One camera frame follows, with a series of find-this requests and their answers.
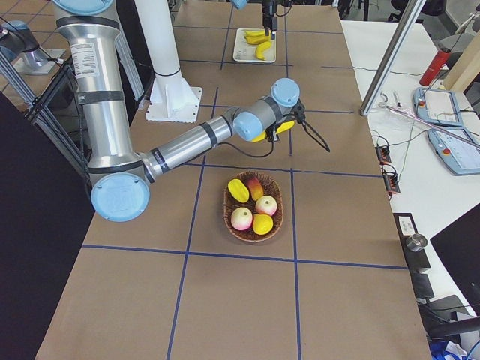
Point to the yellow banana basket edge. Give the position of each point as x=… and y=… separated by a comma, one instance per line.
x=261, y=49

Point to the yellow starfruit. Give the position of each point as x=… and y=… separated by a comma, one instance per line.
x=238, y=190

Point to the yellow banana moved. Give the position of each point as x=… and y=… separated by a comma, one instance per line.
x=254, y=34
x=257, y=40

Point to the teach pendant near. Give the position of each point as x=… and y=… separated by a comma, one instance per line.
x=453, y=150

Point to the teach pendant far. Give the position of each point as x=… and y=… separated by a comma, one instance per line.
x=437, y=107

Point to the yellow banana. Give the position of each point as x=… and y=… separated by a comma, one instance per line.
x=284, y=126

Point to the black monitor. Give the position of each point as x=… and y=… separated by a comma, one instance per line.
x=458, y=248

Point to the yellow lemon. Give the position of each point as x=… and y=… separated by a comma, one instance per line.
x=262, y=224

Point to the pink white peach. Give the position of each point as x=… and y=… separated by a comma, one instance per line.
x=241, y=219

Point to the red bottle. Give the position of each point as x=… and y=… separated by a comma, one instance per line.
x=434, y=67

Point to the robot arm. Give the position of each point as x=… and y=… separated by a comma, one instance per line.
x=120, y=176
x=240, y=4

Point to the aluminium frame post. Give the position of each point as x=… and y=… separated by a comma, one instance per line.
x=410, y=15

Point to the brown wicker basket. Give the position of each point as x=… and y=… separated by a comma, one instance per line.
x=271, y=188

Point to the teach pendant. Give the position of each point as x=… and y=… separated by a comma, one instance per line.
x=437, y=107
x=453, y=150

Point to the long metal grabber stick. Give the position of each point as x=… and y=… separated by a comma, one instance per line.
x=401, y=112

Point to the white bear tray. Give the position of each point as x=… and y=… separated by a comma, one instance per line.
x=243, y=52

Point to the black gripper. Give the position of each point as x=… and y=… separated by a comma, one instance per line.
x=273, y=133
x=268, y=17

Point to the small metal cup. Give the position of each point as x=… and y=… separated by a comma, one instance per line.
x=416, y=242

